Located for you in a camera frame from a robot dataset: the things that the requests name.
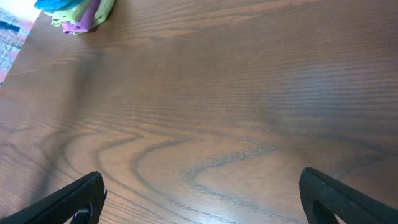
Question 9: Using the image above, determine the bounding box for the blue microfiber cloth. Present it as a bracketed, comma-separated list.
[34, 0, 83, 12]

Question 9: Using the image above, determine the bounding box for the folded green cloth bottom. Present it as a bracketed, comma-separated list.
[92, 0, 115, 28]

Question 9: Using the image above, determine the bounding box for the folded green cloth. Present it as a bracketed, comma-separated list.
[45, 6, 88, 27]
[92, 0, 115, 28]

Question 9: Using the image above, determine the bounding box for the folded green cloth top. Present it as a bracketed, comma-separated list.
[45, 6, 88, 27]

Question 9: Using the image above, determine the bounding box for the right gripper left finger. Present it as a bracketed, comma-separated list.
[1, 171, 107, 224]

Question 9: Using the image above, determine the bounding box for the folded pink cloth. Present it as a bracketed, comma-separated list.
[62, 0, 101, 35]

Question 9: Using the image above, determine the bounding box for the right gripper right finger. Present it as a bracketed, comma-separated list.
[299, 167, 397, 224]

